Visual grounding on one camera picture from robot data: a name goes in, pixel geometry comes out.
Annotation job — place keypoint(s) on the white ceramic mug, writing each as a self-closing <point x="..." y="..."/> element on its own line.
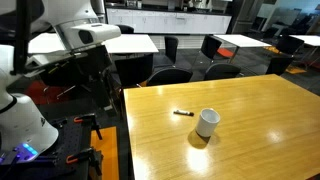
<point x="207" y="122"/>

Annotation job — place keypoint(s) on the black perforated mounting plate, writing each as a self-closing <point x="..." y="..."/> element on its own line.
<point x="71" y="135"/>

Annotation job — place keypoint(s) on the orange and black clamp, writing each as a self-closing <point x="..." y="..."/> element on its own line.
<point x="88" y="120"/>
<point x="86" y="155"/>

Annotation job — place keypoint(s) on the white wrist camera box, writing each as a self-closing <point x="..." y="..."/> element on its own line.
<point x="96" y="33"/>

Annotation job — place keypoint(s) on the white table with metal legs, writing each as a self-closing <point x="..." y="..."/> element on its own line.
<point x="308" y="40"/>
<point x="240" y="40"/>

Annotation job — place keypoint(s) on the white marker with black cap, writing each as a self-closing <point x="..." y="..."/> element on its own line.
<point x="183" y="113"/>

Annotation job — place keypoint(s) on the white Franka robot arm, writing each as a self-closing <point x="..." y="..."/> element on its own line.
<point x="23" y="126"/>

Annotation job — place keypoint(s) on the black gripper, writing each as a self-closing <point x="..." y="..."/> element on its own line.
<point x="95" y="60"/>

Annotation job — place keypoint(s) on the white kitchen cabinets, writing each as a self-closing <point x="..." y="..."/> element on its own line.
<point x="166" y="23"/>

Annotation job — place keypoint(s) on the large white table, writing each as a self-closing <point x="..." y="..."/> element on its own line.
<point x="130" y="43"/>

